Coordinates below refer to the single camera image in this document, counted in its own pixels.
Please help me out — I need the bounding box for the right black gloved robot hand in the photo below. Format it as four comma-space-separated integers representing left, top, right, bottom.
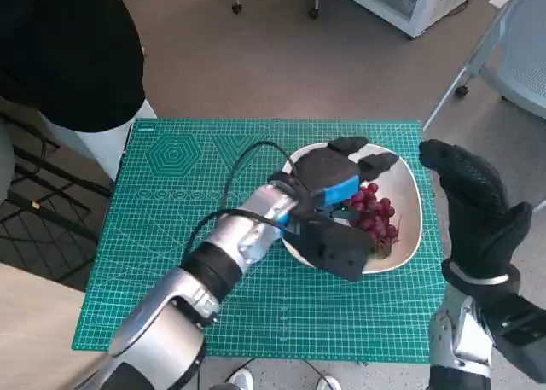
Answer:
419, 138, 534, 282

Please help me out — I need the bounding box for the office chair wheeled base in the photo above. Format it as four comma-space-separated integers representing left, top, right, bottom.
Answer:
231, 0, 336, 20

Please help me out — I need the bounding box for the red toy grape bunch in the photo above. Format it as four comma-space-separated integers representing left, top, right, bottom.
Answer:
343, 182, 403, 259

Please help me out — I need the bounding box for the white square plate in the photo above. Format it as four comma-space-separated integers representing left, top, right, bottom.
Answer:
279, 142, 424, 276

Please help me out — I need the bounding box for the person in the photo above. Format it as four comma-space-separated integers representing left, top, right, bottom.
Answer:
0, 0, 159, 203

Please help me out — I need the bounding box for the left bare black robot hand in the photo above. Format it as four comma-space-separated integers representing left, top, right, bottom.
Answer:
293, 136, 401, 219

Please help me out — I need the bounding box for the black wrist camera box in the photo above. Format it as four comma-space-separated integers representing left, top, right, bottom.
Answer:
283, 217, 377, 283
485, 294, 546, 385

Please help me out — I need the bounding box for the left black wrist camera box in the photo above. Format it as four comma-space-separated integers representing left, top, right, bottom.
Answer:
283, 217, 377, 283

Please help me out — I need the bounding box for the light wooden side table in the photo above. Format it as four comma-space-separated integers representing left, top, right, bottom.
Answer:
0, 261, 125, 390

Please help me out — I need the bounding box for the right black wrist camera box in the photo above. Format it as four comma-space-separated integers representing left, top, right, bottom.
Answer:
485, 294, 546, 385

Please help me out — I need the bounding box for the pale blue mesh chair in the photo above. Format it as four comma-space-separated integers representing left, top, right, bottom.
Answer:
421, 0, 546, 131

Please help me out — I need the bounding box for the black metal folding frame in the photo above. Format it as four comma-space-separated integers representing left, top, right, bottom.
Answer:
0, 108, 114, 293

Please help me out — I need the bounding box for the green cutting mat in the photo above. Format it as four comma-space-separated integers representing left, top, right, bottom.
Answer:
70, 117, 447, 364

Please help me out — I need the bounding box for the black floor cable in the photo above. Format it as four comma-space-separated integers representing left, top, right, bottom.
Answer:
221, 356, 261, 385
298, 358, 328, 383

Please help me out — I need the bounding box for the white mesh cabinet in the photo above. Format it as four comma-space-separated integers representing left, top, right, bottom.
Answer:
332, 0, 498, 42

